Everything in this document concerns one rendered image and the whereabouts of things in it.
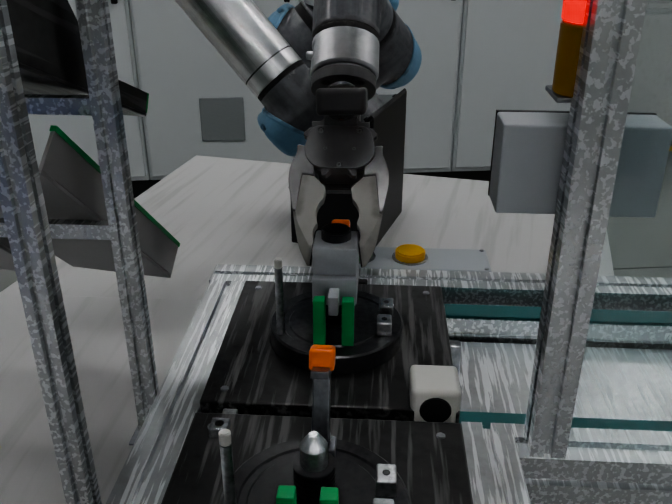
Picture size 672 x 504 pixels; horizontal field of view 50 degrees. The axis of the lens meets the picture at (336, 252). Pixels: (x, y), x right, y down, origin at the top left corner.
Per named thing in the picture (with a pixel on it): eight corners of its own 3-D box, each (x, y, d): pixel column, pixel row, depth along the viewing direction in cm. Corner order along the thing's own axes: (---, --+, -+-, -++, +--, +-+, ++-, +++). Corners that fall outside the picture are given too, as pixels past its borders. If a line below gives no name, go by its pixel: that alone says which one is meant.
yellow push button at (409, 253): (394, 256, 98) (395, 242, 97) (424, 257, 98) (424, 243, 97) (394, 269, 94) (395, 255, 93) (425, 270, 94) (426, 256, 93)
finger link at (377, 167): (396, 214, 73) (380, 136, 75) (396, 210, 72) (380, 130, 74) (350, 222, 73) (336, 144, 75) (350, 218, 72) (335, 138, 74)
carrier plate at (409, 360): (245, 294, 89) (244, 278, 88) (440, 300, 87) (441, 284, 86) (200, 418, 67) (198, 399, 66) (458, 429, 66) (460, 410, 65)
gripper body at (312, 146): (375, 200, 80) (378, 101, 83) (376, 172, 72) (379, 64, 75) (307, 198, 81) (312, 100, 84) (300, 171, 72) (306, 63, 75)
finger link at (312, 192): (314, 275, 77) (335, 195, 79) (309, 263, 71) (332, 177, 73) (286, 269, 77) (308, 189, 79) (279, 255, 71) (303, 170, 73)
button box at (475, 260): (333, 282, 102) (333, 243, 99) (482, 287, 101) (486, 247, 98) (329, 307, 96) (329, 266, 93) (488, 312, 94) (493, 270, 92)
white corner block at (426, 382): (407, 397, 70) (409, 362, 68) (454, 398, 70) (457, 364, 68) (409, 428, 66) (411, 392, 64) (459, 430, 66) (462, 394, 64)
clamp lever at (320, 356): (309, 436, 58) (311, 343, 57) (333, 437, 58) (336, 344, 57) (304, 451, 54) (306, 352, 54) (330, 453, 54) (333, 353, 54)
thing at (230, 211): (197, 166, 169) (196, 155, 168) (597, 203, 148) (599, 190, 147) (-2, 312, 108) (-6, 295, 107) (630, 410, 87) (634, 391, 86)
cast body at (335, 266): (317, 276, 77) (316, 215, 74) (358, 277, 77) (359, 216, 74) (310, 315, 69) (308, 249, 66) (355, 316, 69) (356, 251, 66)
